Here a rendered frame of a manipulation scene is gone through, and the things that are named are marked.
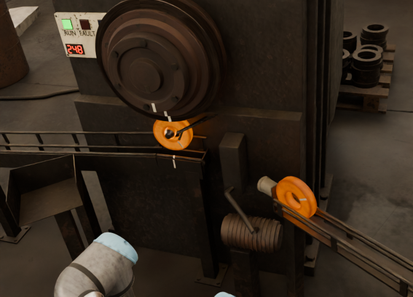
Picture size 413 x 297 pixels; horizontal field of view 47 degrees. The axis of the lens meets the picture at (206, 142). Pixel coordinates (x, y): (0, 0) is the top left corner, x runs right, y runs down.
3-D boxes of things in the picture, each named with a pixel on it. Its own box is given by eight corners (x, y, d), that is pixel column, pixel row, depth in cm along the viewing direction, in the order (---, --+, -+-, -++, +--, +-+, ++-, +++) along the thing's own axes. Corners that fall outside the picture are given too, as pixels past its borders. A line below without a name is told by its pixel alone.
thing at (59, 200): (60, 283, 234) (8, 170, 193) (113, 268, 239) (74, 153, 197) (61, 318, 218) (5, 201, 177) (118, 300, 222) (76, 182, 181)
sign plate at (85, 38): (69, 54, 196) (56, 11, 185) (125, 57, 187) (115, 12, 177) (66, 56, 194) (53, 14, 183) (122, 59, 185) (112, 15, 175)
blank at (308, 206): (295, 216, 170) (289, 221, 169) (275, 178, 169) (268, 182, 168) (324, 214, 157) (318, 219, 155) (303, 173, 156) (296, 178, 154)
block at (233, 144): (231, 177, 198) (226, 129, 184) (249, 179, 195) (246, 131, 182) (223, 194, 190) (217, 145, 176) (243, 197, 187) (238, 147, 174)
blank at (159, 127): (148, 123, 189) (145, 127, 186) (174, 106, 179) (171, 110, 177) (174, 150, 193) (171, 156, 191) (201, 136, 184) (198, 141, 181)
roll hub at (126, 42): (180, 29, 150) (196, 106, 165) (104, 32, 160) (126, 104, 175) (173, 36, 145) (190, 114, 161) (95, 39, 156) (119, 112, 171)
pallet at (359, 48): (218, 98, 364) (212, 44, 339) (249, 51, 424) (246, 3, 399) (385, 114, 321) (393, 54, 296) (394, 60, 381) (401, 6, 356)
